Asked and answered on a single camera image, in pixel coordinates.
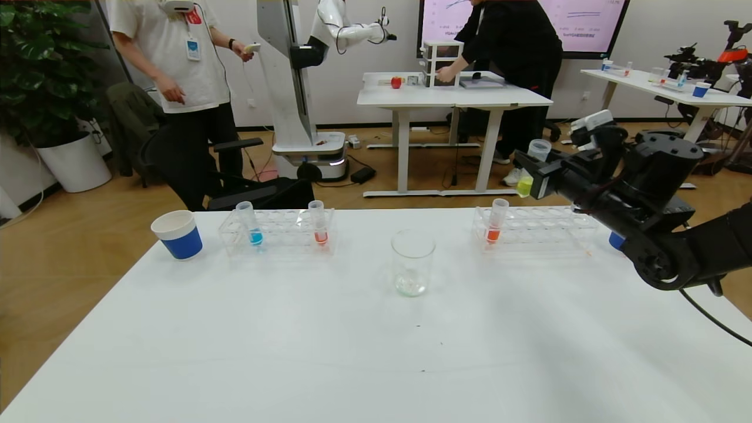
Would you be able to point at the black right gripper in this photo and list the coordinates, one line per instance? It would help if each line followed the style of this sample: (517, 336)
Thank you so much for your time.
(544, 175)

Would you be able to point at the yellow pigment test tube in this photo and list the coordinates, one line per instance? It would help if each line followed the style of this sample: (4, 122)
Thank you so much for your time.
(524, 187)

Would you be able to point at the blue pigment test tube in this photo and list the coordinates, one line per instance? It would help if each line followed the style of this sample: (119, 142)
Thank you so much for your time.
(256, 237)

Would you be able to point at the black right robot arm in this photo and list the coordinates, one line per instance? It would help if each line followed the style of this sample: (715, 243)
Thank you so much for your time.
(670, 176)

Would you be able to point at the clear acrylic test tube rack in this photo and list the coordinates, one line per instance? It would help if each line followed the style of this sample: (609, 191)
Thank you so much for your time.
(529, 234)
(288, 237)

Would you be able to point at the orange pigment test tube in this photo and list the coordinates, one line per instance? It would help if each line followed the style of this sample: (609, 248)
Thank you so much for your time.
(492, 235)

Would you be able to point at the small test tube rack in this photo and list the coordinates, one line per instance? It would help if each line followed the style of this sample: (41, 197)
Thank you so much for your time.
(667, 79)
(614, 69)

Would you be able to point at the clear glass beaker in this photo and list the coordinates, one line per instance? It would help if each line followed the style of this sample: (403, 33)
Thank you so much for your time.
(411, 285)

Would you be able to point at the red pigment test tube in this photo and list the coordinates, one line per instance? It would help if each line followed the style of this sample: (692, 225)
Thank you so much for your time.
(321, 237)

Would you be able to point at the white standing desk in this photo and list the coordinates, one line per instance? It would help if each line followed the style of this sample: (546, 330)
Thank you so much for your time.
(405, 100)
(505, 101)

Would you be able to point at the grey flat tablet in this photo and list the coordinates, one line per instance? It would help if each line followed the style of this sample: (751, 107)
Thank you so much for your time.
(482, 83)

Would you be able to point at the blue and white paper cup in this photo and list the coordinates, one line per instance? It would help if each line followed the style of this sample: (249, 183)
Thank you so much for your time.
(182, 244)
(615, 241)

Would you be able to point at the white mini drawer unit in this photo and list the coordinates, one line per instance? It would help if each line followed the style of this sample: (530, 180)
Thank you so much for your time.
(440, 64)

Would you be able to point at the small grey box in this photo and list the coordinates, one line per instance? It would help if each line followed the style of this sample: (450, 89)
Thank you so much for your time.
(413, 80)

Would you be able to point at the small blue paper cup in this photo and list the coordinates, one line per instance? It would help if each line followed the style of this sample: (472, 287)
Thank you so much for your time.
(700, 90)

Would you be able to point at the black power adapter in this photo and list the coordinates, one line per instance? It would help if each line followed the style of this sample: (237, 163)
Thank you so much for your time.
(363, 175)

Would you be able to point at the black mobile robot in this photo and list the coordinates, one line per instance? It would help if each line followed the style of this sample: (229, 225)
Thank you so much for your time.
(705, 64)

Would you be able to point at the small white box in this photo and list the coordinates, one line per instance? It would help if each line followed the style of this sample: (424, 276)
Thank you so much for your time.
(354, 142)

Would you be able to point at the white humanoid robot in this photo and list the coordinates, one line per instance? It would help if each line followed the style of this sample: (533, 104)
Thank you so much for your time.
(288, 88)

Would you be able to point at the black office chair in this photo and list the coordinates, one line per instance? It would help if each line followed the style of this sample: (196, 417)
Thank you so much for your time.
(264, 197)

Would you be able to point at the person in white shirt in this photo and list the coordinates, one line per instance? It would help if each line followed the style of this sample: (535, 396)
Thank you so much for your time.
(176, 70)

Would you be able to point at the olive green jacket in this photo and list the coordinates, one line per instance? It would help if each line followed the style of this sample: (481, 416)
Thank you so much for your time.
(129, 117)

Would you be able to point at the white plant pot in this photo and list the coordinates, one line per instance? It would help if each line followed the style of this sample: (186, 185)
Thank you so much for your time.
(76, 167)

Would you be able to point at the green leafy plant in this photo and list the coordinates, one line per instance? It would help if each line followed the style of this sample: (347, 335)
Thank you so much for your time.
(41, 70)

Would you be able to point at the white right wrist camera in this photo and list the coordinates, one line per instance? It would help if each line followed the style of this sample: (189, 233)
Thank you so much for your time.
(593, 123)

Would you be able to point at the large wall display screen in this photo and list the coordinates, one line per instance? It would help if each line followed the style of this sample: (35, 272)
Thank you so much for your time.
(587, 23)

